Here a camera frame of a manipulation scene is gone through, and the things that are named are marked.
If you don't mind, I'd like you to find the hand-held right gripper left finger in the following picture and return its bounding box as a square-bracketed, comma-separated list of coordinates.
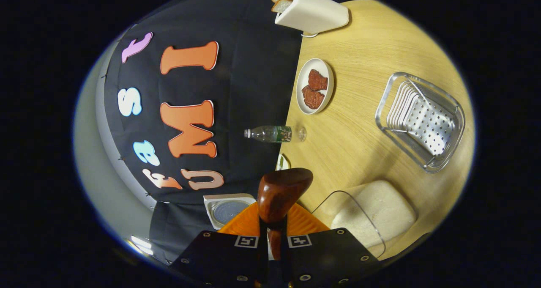
[169, 201, 271, 288]

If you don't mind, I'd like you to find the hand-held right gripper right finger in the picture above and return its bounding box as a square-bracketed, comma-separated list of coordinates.
[279, 203, 383, 288]

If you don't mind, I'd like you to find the clear rice container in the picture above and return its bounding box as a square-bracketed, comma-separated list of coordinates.
[312, 179, 419, 261]

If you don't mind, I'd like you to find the white rice cooker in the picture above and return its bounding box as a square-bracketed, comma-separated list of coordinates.
[203, 193, 257, 230]

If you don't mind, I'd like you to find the white rice heap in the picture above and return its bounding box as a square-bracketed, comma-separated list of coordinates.
[331, 180, 418, 249]

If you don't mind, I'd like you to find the brown wooden spoon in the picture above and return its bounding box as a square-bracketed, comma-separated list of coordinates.
[257, 168, 314, 261]

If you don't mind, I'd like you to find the metal chopstick holder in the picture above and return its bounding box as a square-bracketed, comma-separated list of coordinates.
[375, 71, 466, 173]

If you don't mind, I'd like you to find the ceiling light panel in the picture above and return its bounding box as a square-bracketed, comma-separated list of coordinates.
[128, 236, 155, 255]

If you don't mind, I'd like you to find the clear plastic water bottle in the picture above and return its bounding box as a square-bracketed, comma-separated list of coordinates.
[244, 125, 308, 143]

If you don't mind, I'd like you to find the red meat piece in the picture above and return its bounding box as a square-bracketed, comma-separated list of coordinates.
[301, 85, 325, 110]
[308, 69, 329, 91]

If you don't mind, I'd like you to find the black backdrop cloth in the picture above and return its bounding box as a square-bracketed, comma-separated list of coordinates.
[95, 0, 306, 264]

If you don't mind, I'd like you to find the round white plate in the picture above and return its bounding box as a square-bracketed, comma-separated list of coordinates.
[296, 58, 335, 115]

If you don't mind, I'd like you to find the white toaster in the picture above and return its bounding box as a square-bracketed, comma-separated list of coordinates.
[275, 0, 350, 35]

